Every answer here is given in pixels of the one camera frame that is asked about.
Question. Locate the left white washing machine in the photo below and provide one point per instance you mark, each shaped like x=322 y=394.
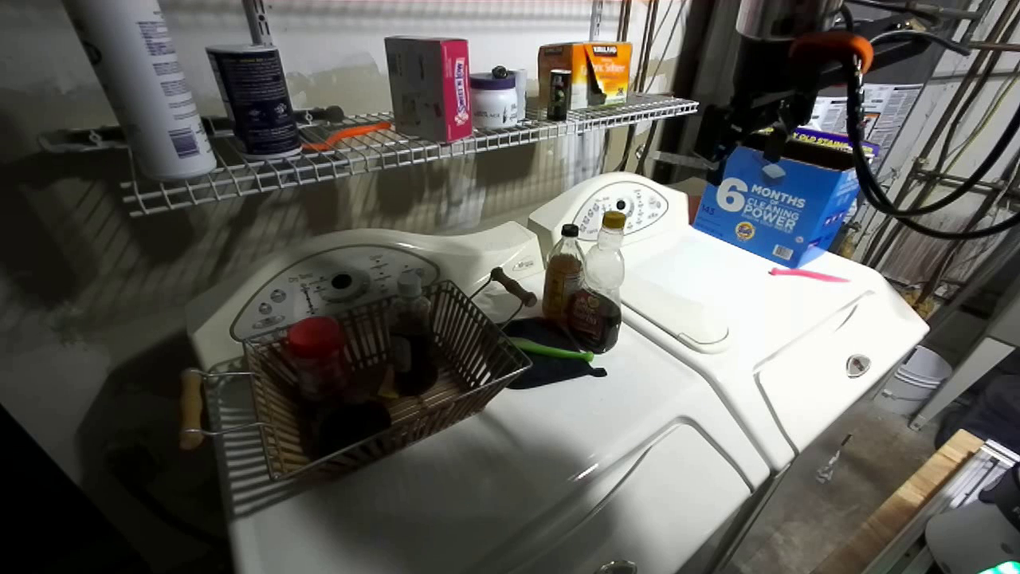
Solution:
x=634 y=468

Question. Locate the white washing machine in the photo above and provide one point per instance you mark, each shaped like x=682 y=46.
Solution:
x=634 y=468
x=786 y=356

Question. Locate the dark cylindrical canister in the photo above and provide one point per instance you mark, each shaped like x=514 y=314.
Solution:
x=255 y=101

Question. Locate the orange Kirkland box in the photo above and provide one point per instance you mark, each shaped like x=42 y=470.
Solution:
x=582 y=76

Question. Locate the blue detergent box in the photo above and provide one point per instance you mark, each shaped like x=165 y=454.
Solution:
x=786 y=207

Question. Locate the white jar dark lid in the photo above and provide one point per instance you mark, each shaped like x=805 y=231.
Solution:
x=496 y=101

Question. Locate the green handled brush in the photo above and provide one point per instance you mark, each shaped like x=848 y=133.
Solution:
x=563 y=358

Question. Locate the wire basket with wooden handles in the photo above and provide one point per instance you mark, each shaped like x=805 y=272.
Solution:
x=271 y=441

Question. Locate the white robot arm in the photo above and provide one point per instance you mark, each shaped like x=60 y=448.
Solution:
x=789 y=51

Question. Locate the white spray bottle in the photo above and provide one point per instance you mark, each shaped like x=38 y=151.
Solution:
x=132 y=51

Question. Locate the pink and grey box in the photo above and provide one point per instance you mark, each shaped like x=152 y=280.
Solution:
x=432 y=91

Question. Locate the right white washing machine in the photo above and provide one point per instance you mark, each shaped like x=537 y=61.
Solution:
x=786 y=356

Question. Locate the white wire wall shelf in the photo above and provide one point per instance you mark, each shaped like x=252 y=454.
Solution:
x=377 y=154

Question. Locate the clear bottle yellow cap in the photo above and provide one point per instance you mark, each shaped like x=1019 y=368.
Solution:
x=607 y=260

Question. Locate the pink pen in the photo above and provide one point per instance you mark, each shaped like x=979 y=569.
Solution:
x=809 y=274

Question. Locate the dark round jar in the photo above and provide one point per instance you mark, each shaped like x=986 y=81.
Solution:
x=593 y=319

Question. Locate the brown liquid bottle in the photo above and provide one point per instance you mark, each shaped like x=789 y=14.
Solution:
x=563 y=272

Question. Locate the dark bottle in basket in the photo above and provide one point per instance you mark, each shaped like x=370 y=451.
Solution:
x=412 y=353

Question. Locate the orange tool on shelf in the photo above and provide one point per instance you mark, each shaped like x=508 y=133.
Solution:
x=347 y=136

